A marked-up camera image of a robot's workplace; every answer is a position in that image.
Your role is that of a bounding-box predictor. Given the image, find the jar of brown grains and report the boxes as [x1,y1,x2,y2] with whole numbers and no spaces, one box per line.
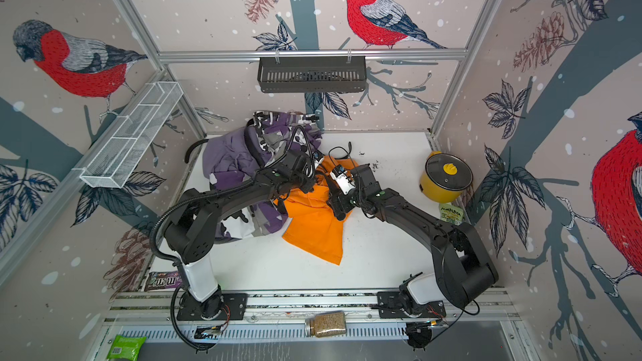
[304,311,347,338]

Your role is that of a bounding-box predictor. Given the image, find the orange trousers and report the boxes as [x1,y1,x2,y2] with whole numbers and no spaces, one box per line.
[283,155,358,265]

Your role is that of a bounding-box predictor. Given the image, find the black hanging wire basket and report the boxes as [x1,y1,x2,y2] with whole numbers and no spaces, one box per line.
[257,56,367,94]

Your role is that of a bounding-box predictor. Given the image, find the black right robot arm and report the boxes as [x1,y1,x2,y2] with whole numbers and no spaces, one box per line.
[326,164,499,309]

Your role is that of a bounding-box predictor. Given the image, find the green wipes packet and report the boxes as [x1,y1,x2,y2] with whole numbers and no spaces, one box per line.
[106,335,146,361]

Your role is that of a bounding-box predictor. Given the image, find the lilac purple trousers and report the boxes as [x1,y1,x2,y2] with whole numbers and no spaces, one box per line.
[202,127,259,190]

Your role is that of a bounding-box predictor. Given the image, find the yellow cooking pot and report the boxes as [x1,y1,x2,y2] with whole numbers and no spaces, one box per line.
[419,151,473,204]

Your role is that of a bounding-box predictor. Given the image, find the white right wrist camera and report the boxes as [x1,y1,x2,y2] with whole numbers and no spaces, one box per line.
[330,165,355,196]

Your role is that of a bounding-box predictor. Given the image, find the white wire mesh shelf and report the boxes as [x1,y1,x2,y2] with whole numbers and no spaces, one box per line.
[80,81,183,188]

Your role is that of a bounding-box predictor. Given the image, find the purple candy packet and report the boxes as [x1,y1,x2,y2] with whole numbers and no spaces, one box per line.
[144,271,182,292]

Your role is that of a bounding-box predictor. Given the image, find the glass lid with yellow knob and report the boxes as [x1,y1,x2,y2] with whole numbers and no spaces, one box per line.
[425,153,473,192]

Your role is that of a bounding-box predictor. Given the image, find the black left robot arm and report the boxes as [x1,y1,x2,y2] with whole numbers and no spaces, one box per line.
[150,125,322,352]

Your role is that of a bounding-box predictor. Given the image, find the purple camouflage trousers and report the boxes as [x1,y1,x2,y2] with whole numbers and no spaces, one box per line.
[216,111,322,240]

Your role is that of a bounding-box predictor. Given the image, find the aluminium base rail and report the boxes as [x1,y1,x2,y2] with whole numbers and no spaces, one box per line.
[101,288,520,344]

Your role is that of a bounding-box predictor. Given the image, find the green snack packet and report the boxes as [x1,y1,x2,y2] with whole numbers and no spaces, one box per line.
[439,203,465,226]

